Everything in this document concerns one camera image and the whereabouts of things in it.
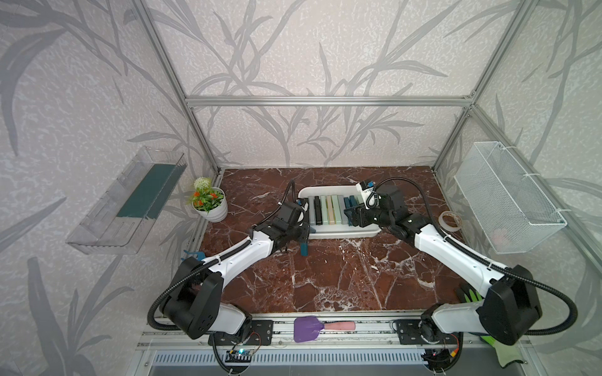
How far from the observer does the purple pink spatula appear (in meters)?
0.74

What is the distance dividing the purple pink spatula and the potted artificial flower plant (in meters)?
0.52

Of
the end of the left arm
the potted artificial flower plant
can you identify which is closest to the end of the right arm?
the end of the left arm

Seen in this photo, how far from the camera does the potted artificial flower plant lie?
2.95 feet
